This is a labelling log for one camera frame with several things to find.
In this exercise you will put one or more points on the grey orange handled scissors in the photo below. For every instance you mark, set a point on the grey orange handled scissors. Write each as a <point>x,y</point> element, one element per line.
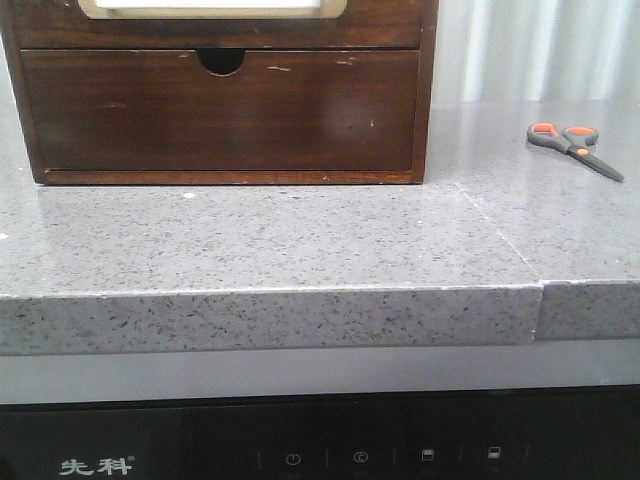
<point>574,142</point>

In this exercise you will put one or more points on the dark wooden drawer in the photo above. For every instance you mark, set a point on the dark wooden drawer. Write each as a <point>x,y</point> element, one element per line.
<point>62,24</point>
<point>281,110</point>

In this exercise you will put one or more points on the dark wooden drawer cabinet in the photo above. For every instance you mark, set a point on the dark wooden drawer cabinet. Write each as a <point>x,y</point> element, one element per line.
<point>223,61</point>

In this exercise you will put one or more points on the black appliance control panel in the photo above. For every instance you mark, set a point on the black appliance control panel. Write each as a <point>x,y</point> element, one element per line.
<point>557,433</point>

